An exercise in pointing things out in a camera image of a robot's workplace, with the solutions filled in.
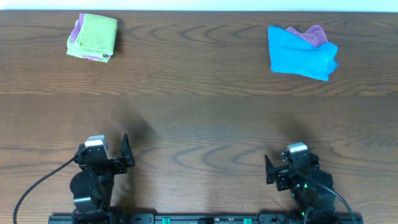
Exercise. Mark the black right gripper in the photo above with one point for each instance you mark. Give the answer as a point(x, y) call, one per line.
point(281, 174)

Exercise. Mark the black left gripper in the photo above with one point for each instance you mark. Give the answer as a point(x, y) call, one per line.
point(122, 164)

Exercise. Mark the blue microfiber cloth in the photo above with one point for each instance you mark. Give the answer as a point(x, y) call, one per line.
point(291, 54)

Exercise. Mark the purple microfiber cloth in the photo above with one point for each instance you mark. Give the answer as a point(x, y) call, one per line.
point(315, 35)

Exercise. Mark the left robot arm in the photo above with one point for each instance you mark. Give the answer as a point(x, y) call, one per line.
point(92, 187)

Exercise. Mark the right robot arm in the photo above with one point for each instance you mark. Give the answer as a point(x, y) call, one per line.
point(309, 186)

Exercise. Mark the folded green cloth bottom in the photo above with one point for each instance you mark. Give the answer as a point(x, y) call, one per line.
point(73, 50)

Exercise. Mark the folded green cloth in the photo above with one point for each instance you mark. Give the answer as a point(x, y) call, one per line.
point(73, 50)
point(97, 35)

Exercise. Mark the folded green cloth top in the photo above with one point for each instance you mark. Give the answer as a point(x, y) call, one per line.
point(97, 35)

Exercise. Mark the folded purple cloth in stack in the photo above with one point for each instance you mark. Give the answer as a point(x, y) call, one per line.
point(75, 30)

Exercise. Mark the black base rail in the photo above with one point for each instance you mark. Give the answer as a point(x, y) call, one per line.
point(148, 218)

